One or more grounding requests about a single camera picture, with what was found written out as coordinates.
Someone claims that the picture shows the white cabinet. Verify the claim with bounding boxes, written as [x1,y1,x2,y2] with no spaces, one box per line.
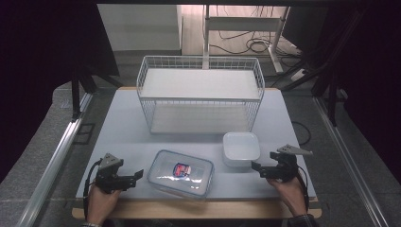
[96,3,184,54]

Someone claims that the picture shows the white wire basket rack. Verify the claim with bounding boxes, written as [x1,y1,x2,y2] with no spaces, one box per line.
[135,55,266,136]

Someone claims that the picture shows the black floor cables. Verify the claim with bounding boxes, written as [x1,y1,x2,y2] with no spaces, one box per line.
[208,5,305,59]

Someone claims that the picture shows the white desk frame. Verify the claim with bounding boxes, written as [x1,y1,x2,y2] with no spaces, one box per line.
[201,4,291,76]

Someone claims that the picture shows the black metal stand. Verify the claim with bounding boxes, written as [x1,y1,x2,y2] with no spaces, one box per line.
[69,61,125,123]
[279,5,368,128]

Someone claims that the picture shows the white square plastic container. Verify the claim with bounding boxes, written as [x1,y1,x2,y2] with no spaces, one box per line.
[222,131,262,173]

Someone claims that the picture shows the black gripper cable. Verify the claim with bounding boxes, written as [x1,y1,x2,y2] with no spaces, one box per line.
[295,166,312,213]
[81,160,102,219]

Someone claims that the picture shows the aluminium rail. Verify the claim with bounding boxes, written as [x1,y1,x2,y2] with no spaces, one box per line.
[312,94,391,227]
[16,92,95,227]

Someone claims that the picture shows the black cable loop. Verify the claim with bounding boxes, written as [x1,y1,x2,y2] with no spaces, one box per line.
[290,120,313,148]

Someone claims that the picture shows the person's left hand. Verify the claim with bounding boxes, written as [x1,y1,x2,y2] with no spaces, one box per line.
[86,182,123,226]

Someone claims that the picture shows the clear container with blue-rimmed lid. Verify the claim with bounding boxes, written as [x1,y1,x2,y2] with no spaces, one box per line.
[147,148,216,200]

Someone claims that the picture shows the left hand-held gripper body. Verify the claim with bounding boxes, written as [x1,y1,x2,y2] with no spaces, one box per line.
[94,152,131,194]

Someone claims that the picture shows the black curtain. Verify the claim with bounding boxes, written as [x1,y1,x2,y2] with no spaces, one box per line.
[0,0,121,184]
[341,0,401,178]

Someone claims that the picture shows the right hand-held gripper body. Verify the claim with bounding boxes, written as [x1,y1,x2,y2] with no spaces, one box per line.
[269,144,314,183]

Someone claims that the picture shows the white power strip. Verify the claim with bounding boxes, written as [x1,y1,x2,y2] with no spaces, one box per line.
[288,68,307,82]

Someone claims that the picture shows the person's right hand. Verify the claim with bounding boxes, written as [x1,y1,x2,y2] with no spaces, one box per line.
[267,177,307,218]

